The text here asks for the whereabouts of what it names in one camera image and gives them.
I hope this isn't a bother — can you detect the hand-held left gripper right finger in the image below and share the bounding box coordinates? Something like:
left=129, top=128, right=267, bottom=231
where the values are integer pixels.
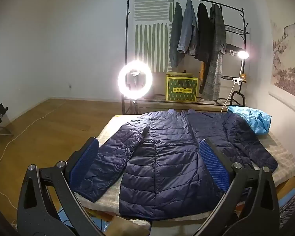
left=199, top=138, right=281, bottom=236

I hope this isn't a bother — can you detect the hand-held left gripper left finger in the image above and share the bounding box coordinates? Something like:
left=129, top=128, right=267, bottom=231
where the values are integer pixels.
left=17, top=137, right=106, bottom=236

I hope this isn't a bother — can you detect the navy puffer jacket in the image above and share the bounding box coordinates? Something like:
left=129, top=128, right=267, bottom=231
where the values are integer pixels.
left=75, top=109, right=279, bottom=220

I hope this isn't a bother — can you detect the black metal clothes rack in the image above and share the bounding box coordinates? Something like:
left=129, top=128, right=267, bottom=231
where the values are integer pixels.
left=122, top=0, right=250, bottom=115

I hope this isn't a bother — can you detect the brown cardboard box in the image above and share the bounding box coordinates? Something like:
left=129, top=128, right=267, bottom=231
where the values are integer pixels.
left=108, top=215, right=151, bottom=236

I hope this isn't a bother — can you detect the yellow green patterned box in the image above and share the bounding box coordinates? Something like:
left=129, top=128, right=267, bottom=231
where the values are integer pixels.
left=165, top=72, right=199, bottom=102

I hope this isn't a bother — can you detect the dark striped cloth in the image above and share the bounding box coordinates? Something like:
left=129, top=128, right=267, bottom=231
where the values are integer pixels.
left=279, top=189, right=295, bottom=236

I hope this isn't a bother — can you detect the white clip lamp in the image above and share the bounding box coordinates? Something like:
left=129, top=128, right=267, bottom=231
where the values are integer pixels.
left=232, top=50, right=249, bottom=85

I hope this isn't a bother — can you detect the grey plaid hanging coat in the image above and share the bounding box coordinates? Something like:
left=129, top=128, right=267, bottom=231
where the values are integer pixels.
left=200, top=4, right=227, bottom=101

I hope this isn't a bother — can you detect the black hanging coat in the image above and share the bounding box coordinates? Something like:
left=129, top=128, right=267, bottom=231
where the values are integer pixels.
left=194, top=3, right=210, bottom=63

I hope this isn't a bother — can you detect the dark green hanging jacket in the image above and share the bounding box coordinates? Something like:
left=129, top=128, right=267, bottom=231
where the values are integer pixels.
left=169, top=1, right=183, bottom=68

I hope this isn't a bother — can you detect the denim hanging jacket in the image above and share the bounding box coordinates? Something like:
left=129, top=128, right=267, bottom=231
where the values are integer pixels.
left=177, top=0, right=198, bottom=56

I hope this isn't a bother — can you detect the green striped hanging cloth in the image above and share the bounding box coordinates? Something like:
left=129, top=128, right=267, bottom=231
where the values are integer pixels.
left=133, top=0, right=174, bottom=73

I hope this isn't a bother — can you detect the white floor cable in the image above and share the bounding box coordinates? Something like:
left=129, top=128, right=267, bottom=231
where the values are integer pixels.
left=0, top=96, right=72, bottom=177

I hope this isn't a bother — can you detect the ring light stand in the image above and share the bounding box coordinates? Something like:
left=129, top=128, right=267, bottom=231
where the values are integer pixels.
left=128, top=70, right=140, bottom=115

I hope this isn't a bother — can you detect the black metal tube frame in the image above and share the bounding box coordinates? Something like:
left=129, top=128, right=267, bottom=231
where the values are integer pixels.
left=230, top=91, right=246, bottom=107

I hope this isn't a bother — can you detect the landscape wall painting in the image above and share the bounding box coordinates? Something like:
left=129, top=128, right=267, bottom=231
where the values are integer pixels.
left=270, top=21, right=295, bottom=96

